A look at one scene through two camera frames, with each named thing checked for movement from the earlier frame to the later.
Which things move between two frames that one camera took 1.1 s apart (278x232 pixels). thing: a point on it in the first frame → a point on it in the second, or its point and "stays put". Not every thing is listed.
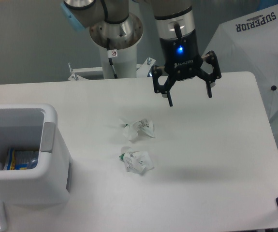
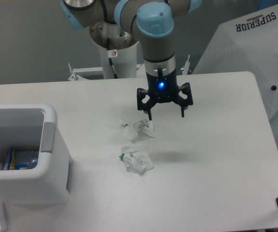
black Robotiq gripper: x=182 y=61 → x=163 y=89
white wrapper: x=144 y=126 stays put
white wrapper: x=139 y=162 stays put
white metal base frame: x=143 y=70 stays put
